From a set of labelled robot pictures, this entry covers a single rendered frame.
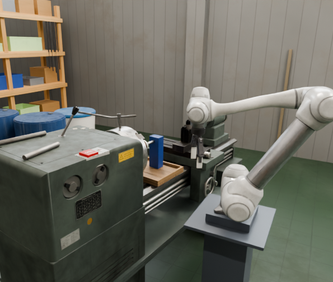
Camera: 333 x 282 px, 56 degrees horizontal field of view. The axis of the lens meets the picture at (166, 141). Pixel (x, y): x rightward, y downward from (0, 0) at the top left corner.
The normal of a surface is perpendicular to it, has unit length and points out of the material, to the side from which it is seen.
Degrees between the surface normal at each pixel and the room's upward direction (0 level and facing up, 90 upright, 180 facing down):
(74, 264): 90
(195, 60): 90
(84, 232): 90
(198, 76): 90
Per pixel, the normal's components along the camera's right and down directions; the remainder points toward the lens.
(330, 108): -0.11, 0.22
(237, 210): -0.22, 0.39
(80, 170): 0.82, 0.19
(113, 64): -0.44, 0.26
